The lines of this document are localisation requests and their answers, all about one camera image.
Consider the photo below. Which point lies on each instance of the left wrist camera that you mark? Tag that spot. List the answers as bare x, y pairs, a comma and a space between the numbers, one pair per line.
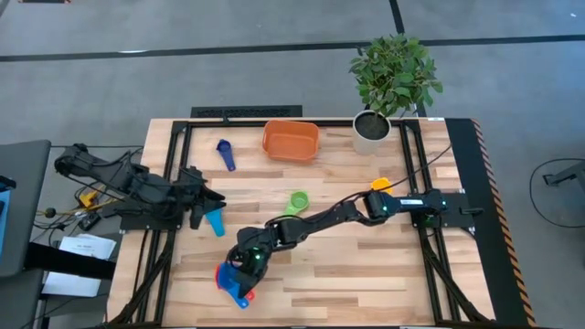
193, 175

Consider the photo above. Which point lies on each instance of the black floor vent grille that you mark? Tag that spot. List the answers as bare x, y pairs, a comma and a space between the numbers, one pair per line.
247, 111

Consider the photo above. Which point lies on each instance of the small dark blue measuring cup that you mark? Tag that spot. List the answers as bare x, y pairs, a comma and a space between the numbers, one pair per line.
225, 148

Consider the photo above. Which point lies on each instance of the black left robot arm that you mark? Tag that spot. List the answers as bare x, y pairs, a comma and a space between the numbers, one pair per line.
132, 183

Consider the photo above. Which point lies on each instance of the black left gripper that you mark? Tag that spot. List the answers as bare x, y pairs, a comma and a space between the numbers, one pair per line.
189, 196

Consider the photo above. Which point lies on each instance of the white plant pot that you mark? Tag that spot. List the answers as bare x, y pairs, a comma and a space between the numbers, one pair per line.
371, 130

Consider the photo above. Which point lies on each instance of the orange-yellow measuring cup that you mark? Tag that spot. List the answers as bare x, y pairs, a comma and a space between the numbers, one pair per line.
380, 183

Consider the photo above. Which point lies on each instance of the yellow connector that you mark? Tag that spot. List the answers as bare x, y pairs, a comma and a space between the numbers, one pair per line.
88, 198

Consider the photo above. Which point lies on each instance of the grey desk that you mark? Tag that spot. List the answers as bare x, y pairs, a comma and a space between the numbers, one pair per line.
23, 205

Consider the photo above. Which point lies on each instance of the black panel with hazard stripe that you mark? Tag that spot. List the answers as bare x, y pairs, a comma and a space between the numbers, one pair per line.
475, 205

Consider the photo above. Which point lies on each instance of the green leafy plant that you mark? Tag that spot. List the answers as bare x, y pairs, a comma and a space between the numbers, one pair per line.
393, 73

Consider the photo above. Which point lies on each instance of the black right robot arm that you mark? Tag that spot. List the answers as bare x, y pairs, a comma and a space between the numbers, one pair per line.
320, 221

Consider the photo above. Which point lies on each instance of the white paper sheets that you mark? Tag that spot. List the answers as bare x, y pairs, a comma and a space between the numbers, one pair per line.
87, 247

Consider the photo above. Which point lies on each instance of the teal measuring cup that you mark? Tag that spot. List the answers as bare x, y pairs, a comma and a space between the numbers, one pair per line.
215, 224

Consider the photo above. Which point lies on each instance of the orange plastic basket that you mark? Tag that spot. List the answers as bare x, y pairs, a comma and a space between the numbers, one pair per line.
290, 141

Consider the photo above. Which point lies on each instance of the grey floor stand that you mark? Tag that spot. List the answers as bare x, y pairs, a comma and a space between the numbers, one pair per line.
566, 173

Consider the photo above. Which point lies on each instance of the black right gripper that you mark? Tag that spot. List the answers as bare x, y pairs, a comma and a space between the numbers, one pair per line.
256, 249

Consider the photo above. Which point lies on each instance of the green measuring cup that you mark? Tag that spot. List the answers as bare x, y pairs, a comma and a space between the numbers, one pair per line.
299, 201

